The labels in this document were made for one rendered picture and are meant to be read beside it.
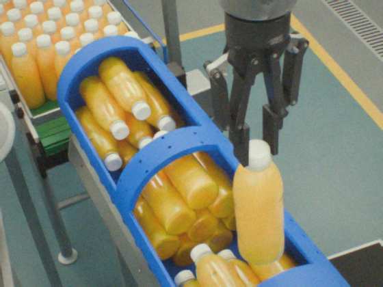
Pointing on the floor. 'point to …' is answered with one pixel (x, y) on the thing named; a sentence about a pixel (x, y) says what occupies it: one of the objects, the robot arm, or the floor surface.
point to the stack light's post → (172, 31)
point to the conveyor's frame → (34, 151)
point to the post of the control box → (13, 167)
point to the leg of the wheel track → (124, 268)
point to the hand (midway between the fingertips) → (256, 136)
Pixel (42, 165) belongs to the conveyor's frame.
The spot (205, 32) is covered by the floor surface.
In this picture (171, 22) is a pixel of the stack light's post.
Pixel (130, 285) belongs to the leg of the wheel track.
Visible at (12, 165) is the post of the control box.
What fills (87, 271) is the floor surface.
